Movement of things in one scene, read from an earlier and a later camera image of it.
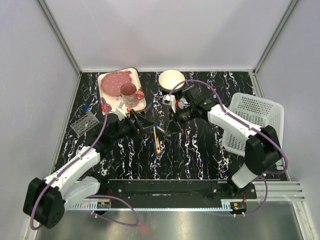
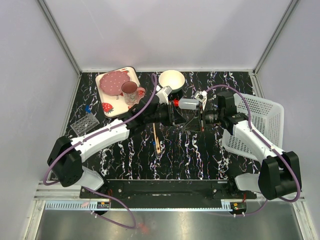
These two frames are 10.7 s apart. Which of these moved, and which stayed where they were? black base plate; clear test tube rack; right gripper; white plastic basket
Moved: right gripper
Stayed: black base plate; clear test tube rack; white plastic basket
